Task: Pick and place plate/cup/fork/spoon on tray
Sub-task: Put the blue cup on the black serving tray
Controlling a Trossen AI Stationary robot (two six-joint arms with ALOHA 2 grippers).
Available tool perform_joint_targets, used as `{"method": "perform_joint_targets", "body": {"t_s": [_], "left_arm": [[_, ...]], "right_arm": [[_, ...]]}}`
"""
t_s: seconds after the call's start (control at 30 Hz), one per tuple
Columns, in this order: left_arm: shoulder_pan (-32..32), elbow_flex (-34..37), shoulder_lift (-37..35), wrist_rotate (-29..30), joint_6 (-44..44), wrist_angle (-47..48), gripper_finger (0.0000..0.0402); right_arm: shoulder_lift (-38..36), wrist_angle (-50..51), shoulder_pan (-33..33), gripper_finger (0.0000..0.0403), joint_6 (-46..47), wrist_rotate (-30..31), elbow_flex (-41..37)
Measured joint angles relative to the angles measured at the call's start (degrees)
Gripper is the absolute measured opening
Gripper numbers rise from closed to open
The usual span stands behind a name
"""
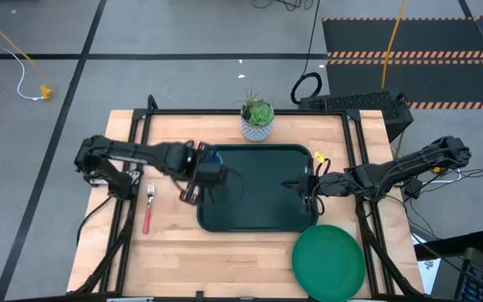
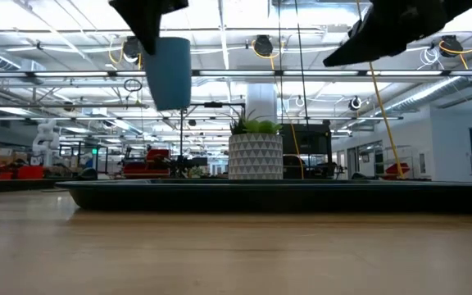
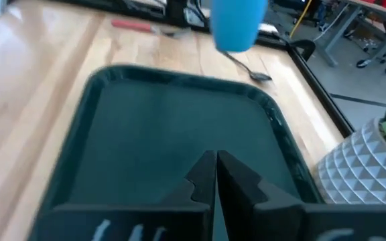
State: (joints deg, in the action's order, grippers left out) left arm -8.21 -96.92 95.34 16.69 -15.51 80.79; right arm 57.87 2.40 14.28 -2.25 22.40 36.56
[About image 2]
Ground red storage bins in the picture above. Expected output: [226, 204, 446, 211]
[0, 165, 45, 180]

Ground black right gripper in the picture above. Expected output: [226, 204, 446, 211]
[323, 0, 472, 68]

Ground red tool cart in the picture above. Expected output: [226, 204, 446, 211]
[122, 147, 172, 179]

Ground black plastic tray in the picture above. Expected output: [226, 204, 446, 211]
[54, 178, 472, 214]

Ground blue plastic cup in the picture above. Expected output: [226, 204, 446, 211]
[143, 36, 193, 111]

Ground yellow hanging cable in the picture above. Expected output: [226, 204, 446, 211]
[356, 0, 406, 180]

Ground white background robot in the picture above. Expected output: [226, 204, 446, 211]
[31, 118, 61, 167]

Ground white building column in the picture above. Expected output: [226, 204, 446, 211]
[245, 83, 279, 124]

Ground black camera stand frame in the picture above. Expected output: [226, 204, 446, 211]
[179, 101, 247, 179]

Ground succulent in white patterned pot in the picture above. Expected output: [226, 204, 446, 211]
[227, 109, 284, 181]

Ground black hanging cable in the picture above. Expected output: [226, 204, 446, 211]
[293, 0, 311, 126]

